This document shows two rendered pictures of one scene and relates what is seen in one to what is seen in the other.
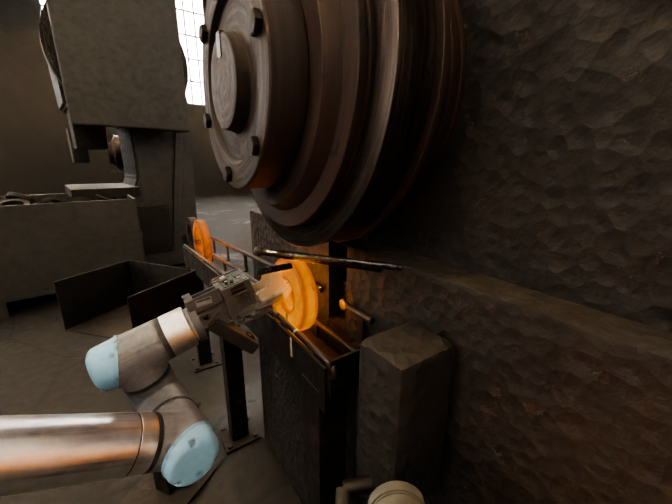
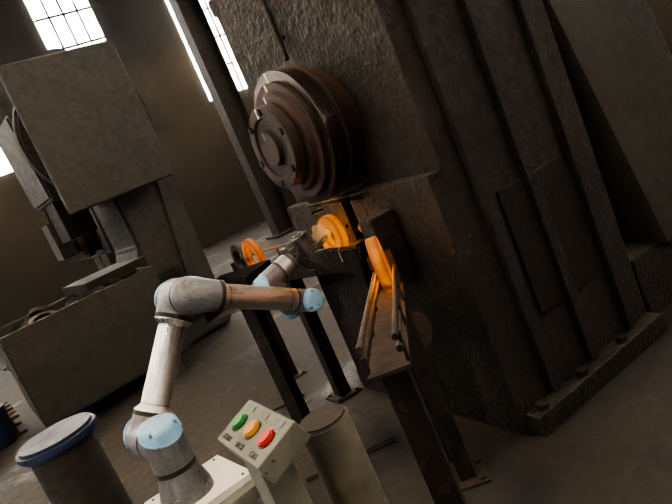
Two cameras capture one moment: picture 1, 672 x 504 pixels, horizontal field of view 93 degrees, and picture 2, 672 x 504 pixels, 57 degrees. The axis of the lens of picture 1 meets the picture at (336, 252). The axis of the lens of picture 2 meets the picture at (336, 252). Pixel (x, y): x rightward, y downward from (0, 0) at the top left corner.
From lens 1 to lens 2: 1.58 m
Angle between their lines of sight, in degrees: 9
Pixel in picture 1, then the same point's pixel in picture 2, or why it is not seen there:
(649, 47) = (389, 100)
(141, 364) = (276, 280)
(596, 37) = (379, 98)
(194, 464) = (315, 299)
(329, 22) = (302, 122)
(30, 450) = (263, 290)
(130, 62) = (98, 130)
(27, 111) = not seen: outside the picture
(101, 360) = (260, 281)
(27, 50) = not seen: outside the picture
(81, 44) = (55, 135)
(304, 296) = (337, 229)
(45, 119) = not seen: outside the picture
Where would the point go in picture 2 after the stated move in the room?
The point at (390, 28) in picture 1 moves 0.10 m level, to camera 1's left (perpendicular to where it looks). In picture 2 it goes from (321, 120) to (291, 133)
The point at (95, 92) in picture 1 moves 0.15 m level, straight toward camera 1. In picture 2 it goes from (79, 174) to (82, 171)
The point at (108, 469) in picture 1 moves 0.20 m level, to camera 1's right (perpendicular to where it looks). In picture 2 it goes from (286, 300) to (344, 277)
